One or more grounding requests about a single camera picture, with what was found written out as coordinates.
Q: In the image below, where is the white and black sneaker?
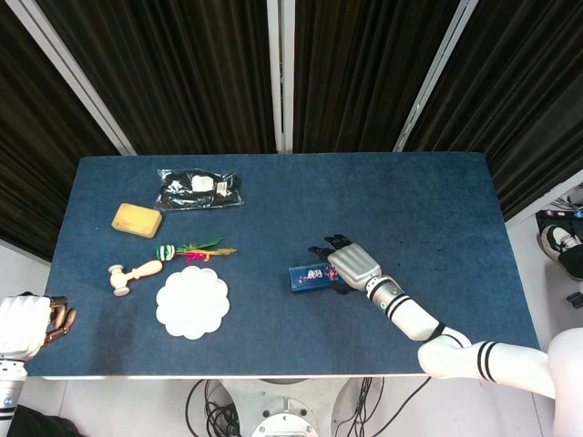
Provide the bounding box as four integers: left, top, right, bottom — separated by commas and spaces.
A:
539, 224, 579, 261

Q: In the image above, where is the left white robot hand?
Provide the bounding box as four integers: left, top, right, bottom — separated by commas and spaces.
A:
0, 293, 77, 363

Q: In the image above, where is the dark blue cloth-covered table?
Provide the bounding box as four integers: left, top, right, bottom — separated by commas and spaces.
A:
25, 152, 541, 380

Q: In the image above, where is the black bag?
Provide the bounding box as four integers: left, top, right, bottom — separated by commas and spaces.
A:
6, 403, 86, 437

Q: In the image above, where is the black cable bundle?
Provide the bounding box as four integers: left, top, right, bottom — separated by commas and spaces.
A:
185, 378, 240, 437

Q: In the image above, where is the black floor cable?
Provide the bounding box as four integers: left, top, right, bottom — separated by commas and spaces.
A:
334, 376, 386, 437

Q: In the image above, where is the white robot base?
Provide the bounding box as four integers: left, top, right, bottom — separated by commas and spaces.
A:
217, 377, 365, 437

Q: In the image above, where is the yellow sponge block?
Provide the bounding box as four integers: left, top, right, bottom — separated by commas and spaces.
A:
110, 202, 164, 239

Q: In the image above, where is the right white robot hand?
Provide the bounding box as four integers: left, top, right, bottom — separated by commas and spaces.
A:
308, 234, 383, 296

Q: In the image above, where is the dark pleated curtain panel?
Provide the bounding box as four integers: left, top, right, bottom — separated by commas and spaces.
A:
404, 0, 583, 220
0, 0, 120, 263
35, 0, 279, 157
293, 0, 462, 154

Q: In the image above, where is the small wooden mallet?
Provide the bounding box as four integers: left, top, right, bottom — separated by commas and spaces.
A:
107, 259, 164, 298

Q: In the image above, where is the colourful feather shuttlecock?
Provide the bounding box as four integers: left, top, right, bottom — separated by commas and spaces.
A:
156, 236, 238, 263

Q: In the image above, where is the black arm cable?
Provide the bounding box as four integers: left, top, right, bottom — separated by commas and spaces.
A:
363, 320, 446, 437

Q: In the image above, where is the white flower-shaped plate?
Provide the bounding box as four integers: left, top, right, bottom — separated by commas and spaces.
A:
155, 266, 231, 340

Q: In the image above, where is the black device with coloured buttons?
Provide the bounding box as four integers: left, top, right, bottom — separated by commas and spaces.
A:
535, 207, 583, 238

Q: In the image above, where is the black item in plastic bag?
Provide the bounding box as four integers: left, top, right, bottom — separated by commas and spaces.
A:
155, 168, 246, 211

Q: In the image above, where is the black trouser leg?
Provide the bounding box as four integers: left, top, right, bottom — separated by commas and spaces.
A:
556, 243, 583, 279

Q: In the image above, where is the white partition post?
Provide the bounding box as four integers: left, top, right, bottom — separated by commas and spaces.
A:
266, 0, 296, 154
4, 0, 138, 157
392, 0, 479, 154

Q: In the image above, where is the blue rectangular box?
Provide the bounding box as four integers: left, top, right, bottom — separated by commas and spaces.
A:
287, 261, 343, 295

